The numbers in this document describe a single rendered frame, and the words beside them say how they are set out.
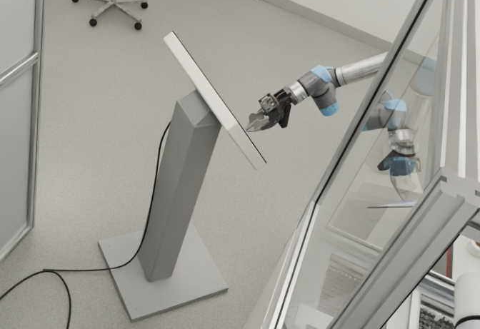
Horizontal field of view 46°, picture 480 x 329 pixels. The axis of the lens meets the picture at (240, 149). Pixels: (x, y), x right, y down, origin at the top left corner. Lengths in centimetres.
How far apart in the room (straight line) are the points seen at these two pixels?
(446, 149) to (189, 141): 154
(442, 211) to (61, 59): 355
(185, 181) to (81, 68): 186
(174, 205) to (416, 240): 179
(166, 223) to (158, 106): 144
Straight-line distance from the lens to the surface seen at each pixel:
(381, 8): 517
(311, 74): 208
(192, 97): 209
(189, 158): 213
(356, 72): 220
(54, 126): 344
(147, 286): 273
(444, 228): 58
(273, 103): 203
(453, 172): 58
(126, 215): 302
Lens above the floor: 230
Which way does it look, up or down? 40 degrees down
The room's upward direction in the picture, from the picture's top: 20 degrees clockwise
